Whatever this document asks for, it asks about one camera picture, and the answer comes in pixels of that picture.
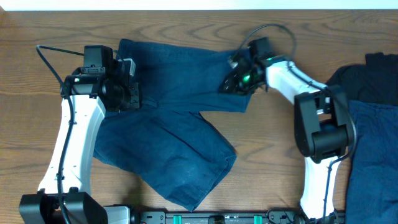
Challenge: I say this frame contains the black garment on right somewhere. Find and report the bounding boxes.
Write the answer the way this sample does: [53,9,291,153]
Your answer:
[326,52,397,106]

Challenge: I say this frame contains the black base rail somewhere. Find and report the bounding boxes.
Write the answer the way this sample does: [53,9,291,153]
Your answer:
[131,210,306,224]

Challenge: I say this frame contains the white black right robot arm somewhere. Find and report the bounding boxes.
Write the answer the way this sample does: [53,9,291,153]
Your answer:
[218,37,356,223]

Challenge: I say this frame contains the dark blue denim shorts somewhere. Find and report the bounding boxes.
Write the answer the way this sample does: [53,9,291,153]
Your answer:
[93,39,250,211]

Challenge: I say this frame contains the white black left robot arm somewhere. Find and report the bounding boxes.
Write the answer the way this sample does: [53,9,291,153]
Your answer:
[19,45,142,223]

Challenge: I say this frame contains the blue garment on right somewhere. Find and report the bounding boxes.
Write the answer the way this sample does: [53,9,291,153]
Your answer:
[346,101,397,224]

